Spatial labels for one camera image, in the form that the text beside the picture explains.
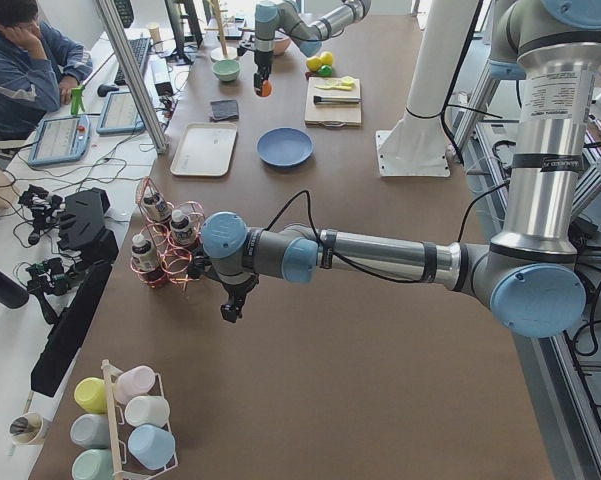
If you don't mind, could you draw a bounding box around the green bowl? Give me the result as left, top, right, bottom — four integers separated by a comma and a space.
212, 59, 241, 82

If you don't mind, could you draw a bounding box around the dark drink bottle front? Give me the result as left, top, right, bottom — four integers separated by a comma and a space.
131, 233, 167, 289

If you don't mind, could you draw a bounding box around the grey folded cloth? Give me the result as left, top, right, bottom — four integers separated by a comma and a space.
210, 99, 239, 122

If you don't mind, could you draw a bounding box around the black bracket device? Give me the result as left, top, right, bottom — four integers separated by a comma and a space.
28, 187, 119, 397

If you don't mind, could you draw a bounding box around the bamboo cutting board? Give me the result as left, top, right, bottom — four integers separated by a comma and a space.
304, 76, 362, 128

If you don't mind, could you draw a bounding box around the paper cup with tools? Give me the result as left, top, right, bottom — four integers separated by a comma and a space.
9, 412, 46, 446

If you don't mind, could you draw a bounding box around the yellow lemon round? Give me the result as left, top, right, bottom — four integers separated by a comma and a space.
319, 51, 334, 66

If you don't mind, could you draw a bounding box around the grey cup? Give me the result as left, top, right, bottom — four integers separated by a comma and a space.
70, 413, 110, 449

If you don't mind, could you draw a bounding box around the copper wire bottle rack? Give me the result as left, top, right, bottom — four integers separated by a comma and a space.
129, 177, 206, 290

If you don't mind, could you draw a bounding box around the aluminium frame post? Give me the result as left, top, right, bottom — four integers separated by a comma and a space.
95, 0, 168, 154

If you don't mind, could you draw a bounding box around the dark drink bottle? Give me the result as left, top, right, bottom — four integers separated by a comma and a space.
131, 233, 167, 289
170, 209, 198, 250
141, 191, 170, 222

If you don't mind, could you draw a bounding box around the wooden stand round base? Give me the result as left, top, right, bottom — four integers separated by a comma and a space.
204, 0, 238, 62

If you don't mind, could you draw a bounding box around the white cup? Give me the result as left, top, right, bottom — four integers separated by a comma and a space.
124, 395, 170, 428

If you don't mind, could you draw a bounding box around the yellow cup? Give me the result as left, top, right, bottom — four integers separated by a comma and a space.
74, 377, 107, 414

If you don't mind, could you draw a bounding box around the dark drink bottle left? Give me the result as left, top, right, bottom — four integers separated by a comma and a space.
141, 191, 170, 222

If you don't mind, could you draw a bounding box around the green lime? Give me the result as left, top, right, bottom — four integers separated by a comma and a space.
317, 64, 333, 78

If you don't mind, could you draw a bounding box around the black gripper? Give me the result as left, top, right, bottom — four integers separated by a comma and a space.
253, 50, 273, 94
217, 274, 259, 323

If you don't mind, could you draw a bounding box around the light blue cup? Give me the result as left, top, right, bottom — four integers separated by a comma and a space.
127, 424, 176, 470

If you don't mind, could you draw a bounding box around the pink cup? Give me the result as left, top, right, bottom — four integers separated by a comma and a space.
113, 365, 156, 404

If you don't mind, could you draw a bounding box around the white wire cup rack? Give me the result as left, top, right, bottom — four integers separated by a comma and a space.
101, 359, 180, 480

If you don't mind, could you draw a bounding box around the yellow lemon oval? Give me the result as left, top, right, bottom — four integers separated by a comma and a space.
305, 56, 323, 72

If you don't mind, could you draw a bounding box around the orange fruit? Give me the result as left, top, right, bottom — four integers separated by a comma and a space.
257, 80, 272, 98

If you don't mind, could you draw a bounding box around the yellow plastic knife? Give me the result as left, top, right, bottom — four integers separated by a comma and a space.
315, 81, 355, 91

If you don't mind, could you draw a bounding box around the black keyboard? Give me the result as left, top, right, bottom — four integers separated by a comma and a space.
114, 37, 152, 86

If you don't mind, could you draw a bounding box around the cream rabbit tray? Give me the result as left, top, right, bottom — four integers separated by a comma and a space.
170, 122, 237, 177

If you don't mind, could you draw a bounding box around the pale green cup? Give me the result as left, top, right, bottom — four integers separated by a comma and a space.
71, 449, 114, 480

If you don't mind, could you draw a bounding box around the lemon half lower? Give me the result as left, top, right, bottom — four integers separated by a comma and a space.
338, 76, 356, 86

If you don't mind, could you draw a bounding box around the black water bottle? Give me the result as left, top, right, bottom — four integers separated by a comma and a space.
0, 271, 29, 309

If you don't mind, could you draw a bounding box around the teach pendant right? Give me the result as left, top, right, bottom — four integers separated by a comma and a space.
96, 91, 145, 136

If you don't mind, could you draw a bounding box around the teach pendant left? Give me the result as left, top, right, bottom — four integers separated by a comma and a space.
27, 114, 91, 166

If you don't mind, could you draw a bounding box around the teach pendant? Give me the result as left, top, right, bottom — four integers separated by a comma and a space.
96, 91, 145, 136
27, 114, 91, 166

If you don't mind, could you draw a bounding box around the blue round plate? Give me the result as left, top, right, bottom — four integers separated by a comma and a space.
256, 127, 313, 168

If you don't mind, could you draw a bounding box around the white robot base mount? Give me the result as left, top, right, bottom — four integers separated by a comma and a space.
376, 1, 482, 178

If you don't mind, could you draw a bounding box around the dark drink bottle right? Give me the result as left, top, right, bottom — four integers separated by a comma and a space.
170, 209, 198, 250

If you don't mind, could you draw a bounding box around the steel muddler black tip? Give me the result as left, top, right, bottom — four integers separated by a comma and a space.
313, 95, 361, 105

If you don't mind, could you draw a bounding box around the pink bowl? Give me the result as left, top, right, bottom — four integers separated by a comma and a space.
273, 35, 291, 56

